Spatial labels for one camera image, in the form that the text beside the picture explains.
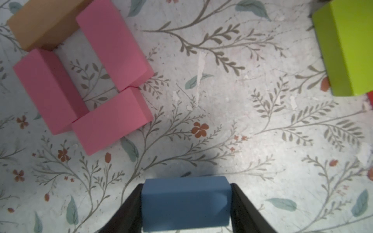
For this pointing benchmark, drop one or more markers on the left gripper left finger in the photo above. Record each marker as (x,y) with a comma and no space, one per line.
(128,218)

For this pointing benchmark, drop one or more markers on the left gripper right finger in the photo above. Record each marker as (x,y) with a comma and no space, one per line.
(245,217)

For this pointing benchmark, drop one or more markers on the pink block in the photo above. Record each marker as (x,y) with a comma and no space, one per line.
(51,89)
(114,44)
(116,118)

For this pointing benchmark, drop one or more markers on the red block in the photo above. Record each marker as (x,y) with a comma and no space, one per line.
(370,98)

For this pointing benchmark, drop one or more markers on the tan block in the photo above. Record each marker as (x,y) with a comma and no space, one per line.
(46,24)

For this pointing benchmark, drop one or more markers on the green block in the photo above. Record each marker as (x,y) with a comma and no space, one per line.
(344,31)

